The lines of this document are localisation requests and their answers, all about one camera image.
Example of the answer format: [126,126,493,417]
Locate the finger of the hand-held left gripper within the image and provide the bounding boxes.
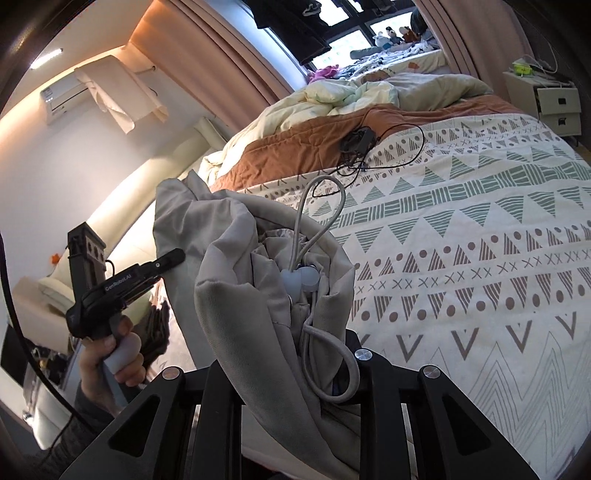
[135,248,187,283]

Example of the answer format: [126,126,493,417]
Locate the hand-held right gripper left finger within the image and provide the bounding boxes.
[58,357,245,480]

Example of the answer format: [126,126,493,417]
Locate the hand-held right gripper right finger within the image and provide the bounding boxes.
[332,332,541,480]

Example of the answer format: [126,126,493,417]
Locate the beige jacket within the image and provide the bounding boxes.
[153,168,365,480]

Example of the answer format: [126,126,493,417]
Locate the person's left forearm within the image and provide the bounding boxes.
[28,383,127,480]

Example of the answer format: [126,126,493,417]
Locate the person's left hand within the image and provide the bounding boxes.
[78,318,148,409]

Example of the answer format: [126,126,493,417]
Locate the dark object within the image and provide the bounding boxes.
[139,288,172,365]

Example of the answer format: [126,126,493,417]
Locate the patterned duvet cover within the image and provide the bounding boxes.
[208,95,591,480]

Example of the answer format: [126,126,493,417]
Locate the white hanging shirt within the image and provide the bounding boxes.
[74,54,169,136]

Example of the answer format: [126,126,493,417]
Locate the white air conditioner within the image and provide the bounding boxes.
[39,74,90,124]

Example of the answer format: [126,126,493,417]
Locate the pink curtain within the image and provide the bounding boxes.
[413,0,532,95]
[166,0,315,125]

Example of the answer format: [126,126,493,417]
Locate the linear ceiling light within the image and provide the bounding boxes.
[30,47,65,70]

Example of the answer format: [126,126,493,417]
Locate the purple plush toy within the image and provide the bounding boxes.
[308,65,341,84]

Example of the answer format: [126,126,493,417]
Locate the cream quilt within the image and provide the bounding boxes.
[198,71,495,181]

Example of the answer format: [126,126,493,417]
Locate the black hanging coat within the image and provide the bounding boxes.
[252,0,354,65]

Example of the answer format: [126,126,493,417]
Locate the printed window seat blanket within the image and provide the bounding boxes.
[342,39,446,77]

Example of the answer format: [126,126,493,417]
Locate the white nightstand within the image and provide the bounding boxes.
[502,69,583,137]

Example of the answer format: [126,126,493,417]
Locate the black charger with cable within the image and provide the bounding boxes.
[335,121,426,178]

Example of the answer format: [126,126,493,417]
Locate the white charging cable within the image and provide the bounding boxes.
[531,28,560,75]

